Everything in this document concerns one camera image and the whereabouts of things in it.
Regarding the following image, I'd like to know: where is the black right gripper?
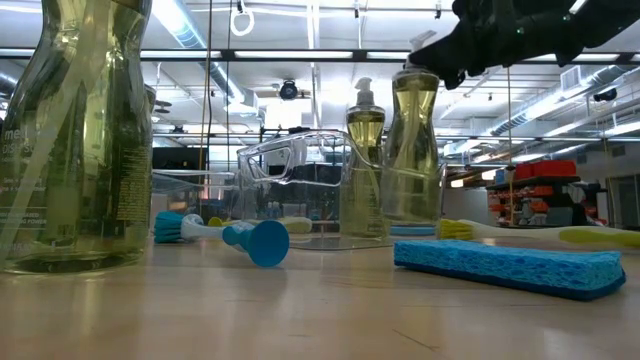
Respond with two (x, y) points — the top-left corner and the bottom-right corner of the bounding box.
(408, 0), (576, 91)

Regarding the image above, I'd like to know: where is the green soap pump bottle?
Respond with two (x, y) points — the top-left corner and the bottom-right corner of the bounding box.
(344, 76), (389, 239)
(0, 0), (155, 275)
(381, 29), (443, 229)

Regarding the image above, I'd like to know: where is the blue rectangular sponge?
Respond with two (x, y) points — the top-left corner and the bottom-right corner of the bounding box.
(389, 225), (437, 238)
(393, 238), (628, 302)

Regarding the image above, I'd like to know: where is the yellow-green dish brush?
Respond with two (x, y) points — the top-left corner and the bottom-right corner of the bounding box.
(207, 215), (314, 235)
(437, 218), (640, 251)

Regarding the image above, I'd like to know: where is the blue and white dish brush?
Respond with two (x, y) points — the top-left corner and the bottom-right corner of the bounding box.
(153, 210), (291, 269)

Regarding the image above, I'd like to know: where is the shelf with red bins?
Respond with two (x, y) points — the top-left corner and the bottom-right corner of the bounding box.
(485, 159), (609, 229)

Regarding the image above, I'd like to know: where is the black ceiling spotlight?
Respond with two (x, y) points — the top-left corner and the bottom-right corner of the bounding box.
(278, 79), (300, 101)

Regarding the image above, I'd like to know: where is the black computer monitor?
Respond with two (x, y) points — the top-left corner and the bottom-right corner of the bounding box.
(152, 146), (209, 171)

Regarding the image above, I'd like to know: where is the clear rectangular plastic container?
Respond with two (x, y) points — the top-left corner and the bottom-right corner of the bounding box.
(151, 168), (239, 236)

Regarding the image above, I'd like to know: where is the white hanging ring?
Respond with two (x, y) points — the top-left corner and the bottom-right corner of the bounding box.
(229, 8), (256, 38)

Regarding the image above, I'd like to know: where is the clear handled plastic bin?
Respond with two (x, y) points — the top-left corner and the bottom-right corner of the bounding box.
(233, 127), (450, 252)

